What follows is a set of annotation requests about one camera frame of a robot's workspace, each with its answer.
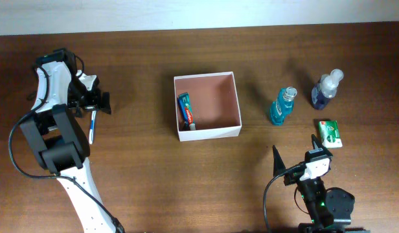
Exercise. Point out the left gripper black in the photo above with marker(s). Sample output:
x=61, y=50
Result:
x=96, y=101

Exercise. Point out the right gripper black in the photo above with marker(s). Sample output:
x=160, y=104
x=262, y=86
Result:
x=279, y=166

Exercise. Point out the blue white toothbrush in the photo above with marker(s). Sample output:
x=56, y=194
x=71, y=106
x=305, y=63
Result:
x=92, y=127

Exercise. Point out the green red toothpaste tube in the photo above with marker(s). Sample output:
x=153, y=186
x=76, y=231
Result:
x=186, y=99

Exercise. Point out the blue disposable razor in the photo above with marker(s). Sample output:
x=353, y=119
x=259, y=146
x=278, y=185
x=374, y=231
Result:
x=183, y=113

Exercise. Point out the white pink cardboard box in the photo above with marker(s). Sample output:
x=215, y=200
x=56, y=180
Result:
x=214, y=104

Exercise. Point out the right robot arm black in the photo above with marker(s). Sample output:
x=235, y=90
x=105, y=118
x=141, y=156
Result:
x=329, y=208

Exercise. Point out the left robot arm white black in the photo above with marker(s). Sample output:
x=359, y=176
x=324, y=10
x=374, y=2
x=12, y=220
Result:
x=56, y=139

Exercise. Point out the green white soap box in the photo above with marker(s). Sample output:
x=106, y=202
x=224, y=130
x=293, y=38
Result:
x=329, y=131

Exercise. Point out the teal mouthwash bottle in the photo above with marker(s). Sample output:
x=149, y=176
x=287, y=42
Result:
x=282, y=106

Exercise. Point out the blue foam soap bottle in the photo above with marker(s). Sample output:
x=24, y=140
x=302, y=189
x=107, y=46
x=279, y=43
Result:
x=326, y=89

